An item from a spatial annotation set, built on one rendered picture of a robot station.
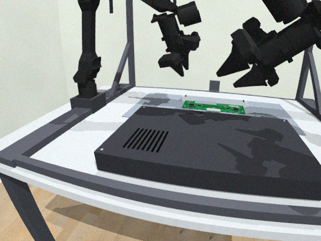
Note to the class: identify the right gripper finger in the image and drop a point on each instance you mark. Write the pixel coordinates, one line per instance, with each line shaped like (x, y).
(185, 55)
(179, 68)

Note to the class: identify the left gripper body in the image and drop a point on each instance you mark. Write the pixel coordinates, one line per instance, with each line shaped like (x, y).
(274, 51)

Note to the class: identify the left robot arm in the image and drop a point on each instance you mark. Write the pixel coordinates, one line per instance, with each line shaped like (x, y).
(302, 34)

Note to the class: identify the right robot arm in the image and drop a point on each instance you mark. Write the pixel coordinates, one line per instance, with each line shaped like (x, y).
(89, 64)

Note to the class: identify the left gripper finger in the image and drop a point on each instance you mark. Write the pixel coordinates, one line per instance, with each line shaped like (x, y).
(251, 78)
(233, 64)

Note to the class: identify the dark grey enclosure panel with vent slots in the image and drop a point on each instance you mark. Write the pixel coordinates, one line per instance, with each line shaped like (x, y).
(213, 151)

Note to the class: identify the green circuit board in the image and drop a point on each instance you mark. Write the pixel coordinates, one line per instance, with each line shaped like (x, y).
(214, 105)

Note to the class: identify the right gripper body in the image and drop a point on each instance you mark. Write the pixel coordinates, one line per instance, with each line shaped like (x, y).
(172, 59)

